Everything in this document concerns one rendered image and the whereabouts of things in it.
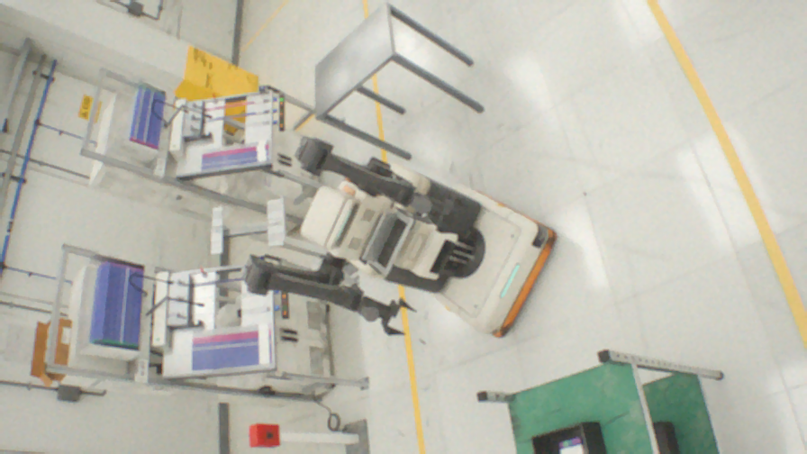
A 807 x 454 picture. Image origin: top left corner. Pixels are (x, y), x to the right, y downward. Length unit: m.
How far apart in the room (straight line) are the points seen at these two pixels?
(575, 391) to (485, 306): 1.19
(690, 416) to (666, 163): 1.22
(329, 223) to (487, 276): 1.06
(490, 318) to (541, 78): 1.46
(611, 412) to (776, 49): 1.89
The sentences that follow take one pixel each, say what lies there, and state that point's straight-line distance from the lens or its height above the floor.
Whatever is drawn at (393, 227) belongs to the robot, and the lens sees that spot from 2.27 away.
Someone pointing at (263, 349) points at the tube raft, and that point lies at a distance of 3.46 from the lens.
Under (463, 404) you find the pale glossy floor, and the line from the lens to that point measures 3.24.
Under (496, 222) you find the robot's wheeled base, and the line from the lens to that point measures 2.92.
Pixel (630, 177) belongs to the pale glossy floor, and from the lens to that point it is 2.92.
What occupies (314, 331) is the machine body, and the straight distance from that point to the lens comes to 4.07.
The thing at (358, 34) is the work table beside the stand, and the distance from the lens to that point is 3.55.
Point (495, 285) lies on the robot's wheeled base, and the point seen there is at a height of 0.28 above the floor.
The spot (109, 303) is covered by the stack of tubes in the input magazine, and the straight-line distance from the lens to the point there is 3.59.
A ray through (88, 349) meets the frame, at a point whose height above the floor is 1.68.
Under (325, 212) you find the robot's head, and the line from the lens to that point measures 2.10.
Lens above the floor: 2.48
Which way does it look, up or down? 41 degrees down
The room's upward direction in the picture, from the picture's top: 71 degrees counter-clockwise
